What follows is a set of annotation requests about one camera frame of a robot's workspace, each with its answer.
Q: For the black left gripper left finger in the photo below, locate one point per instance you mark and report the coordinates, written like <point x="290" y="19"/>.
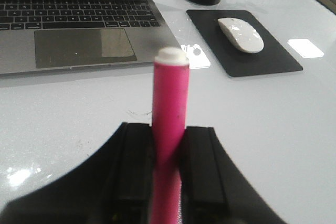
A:
<point x="114" y="185"/>

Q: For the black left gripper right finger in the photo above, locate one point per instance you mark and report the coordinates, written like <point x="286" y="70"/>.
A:
<point x="213" y="188"/>

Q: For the pink highlighter pen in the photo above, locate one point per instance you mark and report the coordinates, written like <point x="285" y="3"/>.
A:
<point x="170" y="89"/>

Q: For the black mouse pad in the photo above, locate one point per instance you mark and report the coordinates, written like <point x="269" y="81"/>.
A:
<point x="274" y="58"/>

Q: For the white computer mouse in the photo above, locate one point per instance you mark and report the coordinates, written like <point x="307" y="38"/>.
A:
<point x="241" y="35"/>

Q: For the grey open laptop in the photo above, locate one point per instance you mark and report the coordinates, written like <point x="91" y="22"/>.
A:
<point x="53" y="35"/>

